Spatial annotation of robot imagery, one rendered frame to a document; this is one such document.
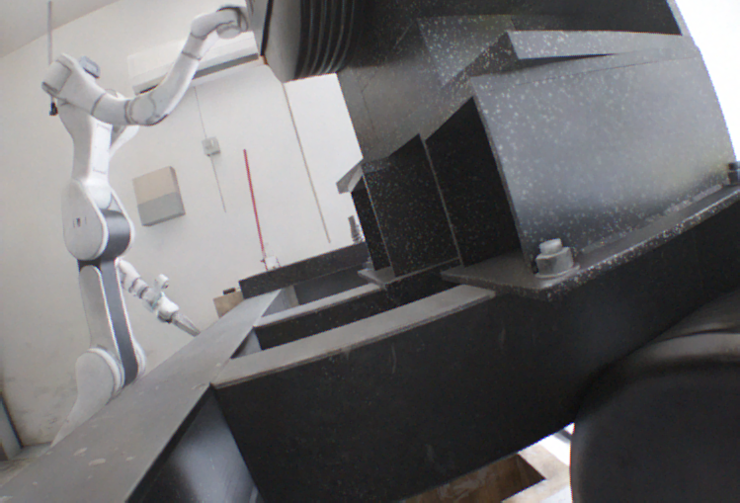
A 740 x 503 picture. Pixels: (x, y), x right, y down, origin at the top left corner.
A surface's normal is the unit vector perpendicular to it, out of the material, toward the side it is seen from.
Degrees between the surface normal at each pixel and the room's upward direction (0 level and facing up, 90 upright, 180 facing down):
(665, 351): 90
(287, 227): 90
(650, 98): 90
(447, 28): 90
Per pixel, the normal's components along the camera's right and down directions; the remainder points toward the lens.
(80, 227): 0.04, -0.03
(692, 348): -0.94, 0.29
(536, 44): 0.30, -0.11
